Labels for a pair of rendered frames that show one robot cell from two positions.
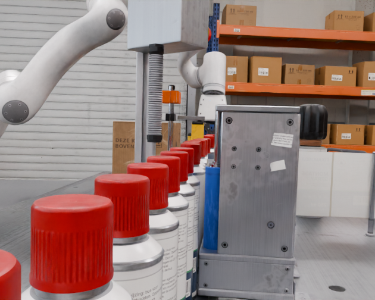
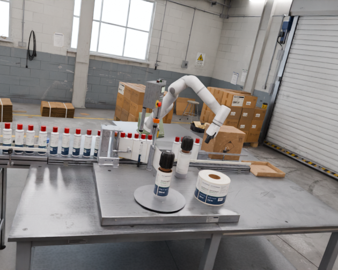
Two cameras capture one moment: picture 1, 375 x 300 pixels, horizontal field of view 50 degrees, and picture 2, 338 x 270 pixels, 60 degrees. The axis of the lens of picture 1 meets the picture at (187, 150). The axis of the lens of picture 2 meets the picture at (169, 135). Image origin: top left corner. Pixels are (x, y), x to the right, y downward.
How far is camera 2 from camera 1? 2.08 m
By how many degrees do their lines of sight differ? 63
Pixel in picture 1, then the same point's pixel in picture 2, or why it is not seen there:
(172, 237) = (64, 136)
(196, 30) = (149, 103)
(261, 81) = not seen: outside the picture
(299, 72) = not seen: outside the picture
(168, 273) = (64, 139)
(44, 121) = (319, 113)
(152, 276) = (52, 135)
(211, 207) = not seen: hidden behind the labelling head
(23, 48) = (322, 64)
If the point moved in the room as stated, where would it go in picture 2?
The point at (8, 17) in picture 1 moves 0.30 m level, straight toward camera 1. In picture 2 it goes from (320, 43) to (315, 40)
